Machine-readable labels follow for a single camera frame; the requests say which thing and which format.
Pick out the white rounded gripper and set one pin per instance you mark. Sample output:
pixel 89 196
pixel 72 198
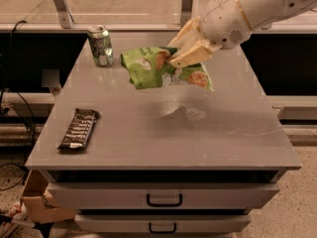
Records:
pixel 222 24

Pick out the green rice chip bag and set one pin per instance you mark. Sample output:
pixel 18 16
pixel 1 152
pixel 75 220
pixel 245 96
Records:
pixel 148 68

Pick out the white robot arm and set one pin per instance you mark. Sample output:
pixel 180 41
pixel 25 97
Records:
pixel 261 13

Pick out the dark chocolate rxbar wrapper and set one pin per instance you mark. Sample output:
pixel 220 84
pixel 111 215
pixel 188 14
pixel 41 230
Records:
pixel 79 130

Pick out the green soda can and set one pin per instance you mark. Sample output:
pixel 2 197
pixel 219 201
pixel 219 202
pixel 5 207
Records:
pixel 100 45

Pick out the grey drawer cabinet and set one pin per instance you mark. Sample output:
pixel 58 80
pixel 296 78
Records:
pixel 174 134

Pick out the upper grey drawer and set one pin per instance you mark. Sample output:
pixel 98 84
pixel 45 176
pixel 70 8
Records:
pixel 124 195

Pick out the grey drawer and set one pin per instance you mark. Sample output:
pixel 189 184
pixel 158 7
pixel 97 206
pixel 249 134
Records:
pixel 185 223
pixel 124 195

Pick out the lower grey drawer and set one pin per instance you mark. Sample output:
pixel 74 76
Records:
pixel 185 223

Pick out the brown cardboard box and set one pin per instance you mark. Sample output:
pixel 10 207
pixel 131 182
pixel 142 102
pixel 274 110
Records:
pixel 40 203

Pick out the middle metal railing bracket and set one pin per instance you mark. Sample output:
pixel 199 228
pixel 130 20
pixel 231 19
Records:
pixel 186 11

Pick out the metal railing bracket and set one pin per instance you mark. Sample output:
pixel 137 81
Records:
pixel 63 12
pixel 186 11

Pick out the left metal railing bracket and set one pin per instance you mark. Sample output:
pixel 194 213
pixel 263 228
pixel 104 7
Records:
pixel 63 12

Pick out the black upper drawer handle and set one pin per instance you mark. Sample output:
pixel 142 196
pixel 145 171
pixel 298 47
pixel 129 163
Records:
pixel 160 201

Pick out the black drawer handle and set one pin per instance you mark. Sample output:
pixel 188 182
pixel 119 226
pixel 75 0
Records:
pixel 160 201
pixel 162 228

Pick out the black lower drawer handle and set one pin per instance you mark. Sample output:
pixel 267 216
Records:
pixel 162 228

